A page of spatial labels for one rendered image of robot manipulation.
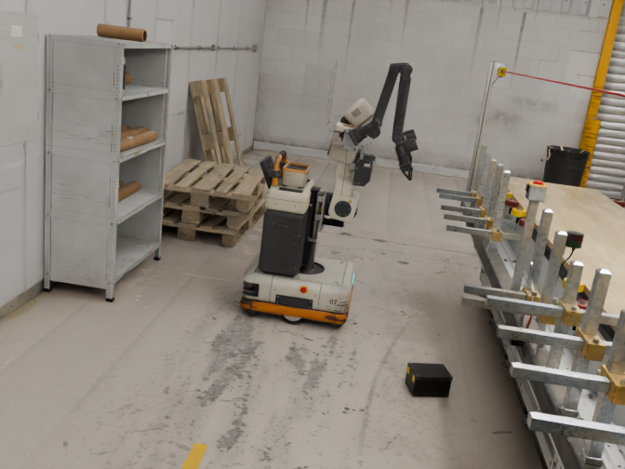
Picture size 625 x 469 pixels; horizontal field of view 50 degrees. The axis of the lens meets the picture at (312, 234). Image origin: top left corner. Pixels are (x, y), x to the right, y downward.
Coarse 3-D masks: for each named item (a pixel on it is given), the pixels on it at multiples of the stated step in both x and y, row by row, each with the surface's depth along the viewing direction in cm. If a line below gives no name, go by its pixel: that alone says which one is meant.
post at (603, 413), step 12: (624, 312) 170; (624, 324) 170; (624, 336) 171; (612, 348) 174; (624, 348) 171; (612, 360) 173; (624, 360) 172; (612, 372) 173; (600, 396) 178; (600, 408) 176; (612, 408) 176; (600, 420) 177; (588, 444) 181; (600, 444) 179; (588, 456) 180; (600, 456) 180
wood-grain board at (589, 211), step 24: (552, 192) 459; (576, 192) 470; (600, 192) 482; (552, 216) 383; (576, 216) 391; (600, 216) 399; (624, 216) 408; (552, 240) 329; (600, 240) 341; (624, 240) 347; (600, 264) 297; (624, 264) 302; (624, 288) 268
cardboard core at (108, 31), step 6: (102, 24) 427; (108, 24) 429; (102, 30) 426; (108, 30) 426; (114, 30) 425; (120, 30) 425; (126, 30) 425; (132, 30) 425; (138, 30) 425; (144, 30) 426; (102, 36) 430; (108, 36) 428; (114, 36) 427; (120, 36) 427; (126, 36) 426; (132, 36) 425; (138, 36) 425; (144, 36) 431
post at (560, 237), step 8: (560, 232) 241; (560, 240) 241; (552, 248) 244; (560, 248) 242; (552, 256) 243; (560, 256) 243; (552, 264) 244; (560, 264) 244; (552, 272) 245; (544, 280) 249; (552, 280) 245; (544, 288) 247; (552, 288) 246; (544, 296) 247; (552, 296) 247; (544, 328) 250
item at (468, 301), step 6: (462, 300) 248; (468, 300) 247; (474, 300) 247; (480, 300) 247; (474, 306) 248; (480, 306) 247; (486, 306) 247; (510, 312) 247; (516, 312) 246; (522, 312) 246
